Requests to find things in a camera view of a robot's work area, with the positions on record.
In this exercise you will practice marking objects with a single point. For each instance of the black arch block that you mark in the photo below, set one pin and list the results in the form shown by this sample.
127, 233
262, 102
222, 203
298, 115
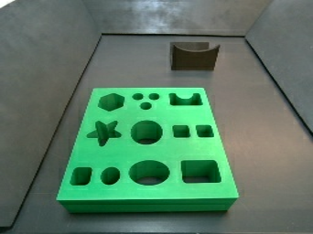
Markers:
193, 56

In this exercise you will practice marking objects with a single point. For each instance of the green shape sorter board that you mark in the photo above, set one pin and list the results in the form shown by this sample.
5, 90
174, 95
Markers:
147, 154

